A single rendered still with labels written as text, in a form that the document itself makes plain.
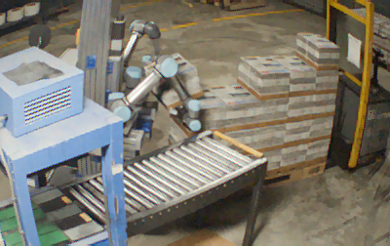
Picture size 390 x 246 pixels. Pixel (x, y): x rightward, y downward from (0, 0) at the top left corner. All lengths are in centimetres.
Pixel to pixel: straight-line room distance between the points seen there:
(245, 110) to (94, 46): 133
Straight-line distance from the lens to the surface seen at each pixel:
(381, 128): 573
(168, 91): 444
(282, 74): 477
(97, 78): 429
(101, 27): 416
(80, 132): 251
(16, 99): 242
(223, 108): 461
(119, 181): 275
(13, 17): 991
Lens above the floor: 267
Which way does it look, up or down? 25 degrees down
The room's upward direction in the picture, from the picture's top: 4 degrees clockwise
